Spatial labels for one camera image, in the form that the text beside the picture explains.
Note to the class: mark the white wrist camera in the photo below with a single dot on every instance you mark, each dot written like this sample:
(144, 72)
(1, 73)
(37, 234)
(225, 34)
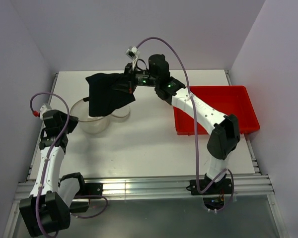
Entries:
(133, 53)
(45, 108)

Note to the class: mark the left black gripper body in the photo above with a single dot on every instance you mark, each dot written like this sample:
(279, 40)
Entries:
(64, 118)

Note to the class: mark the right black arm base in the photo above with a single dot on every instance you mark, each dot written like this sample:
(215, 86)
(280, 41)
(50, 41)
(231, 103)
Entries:
(224, 186)

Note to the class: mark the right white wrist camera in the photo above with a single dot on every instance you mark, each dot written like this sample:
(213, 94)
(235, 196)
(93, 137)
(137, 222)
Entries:
(133, 53)

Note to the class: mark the red plastic bin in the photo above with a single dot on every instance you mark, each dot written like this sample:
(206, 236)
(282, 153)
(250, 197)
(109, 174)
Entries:
(226, 99)

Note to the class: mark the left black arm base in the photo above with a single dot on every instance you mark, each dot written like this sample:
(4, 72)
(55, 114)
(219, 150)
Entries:
(90, 189)

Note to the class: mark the black garment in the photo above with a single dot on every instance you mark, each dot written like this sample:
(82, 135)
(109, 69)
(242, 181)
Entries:
(101, 102)

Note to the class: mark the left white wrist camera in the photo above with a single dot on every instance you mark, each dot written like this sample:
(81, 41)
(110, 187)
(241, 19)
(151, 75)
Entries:
(45, 108)

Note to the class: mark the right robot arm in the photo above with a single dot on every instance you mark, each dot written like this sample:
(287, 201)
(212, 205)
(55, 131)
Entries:
(223, 129)

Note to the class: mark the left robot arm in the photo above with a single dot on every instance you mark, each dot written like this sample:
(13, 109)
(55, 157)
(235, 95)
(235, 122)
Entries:
(47, 209)

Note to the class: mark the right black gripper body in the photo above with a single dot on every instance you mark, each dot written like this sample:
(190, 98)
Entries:
(143, 78)

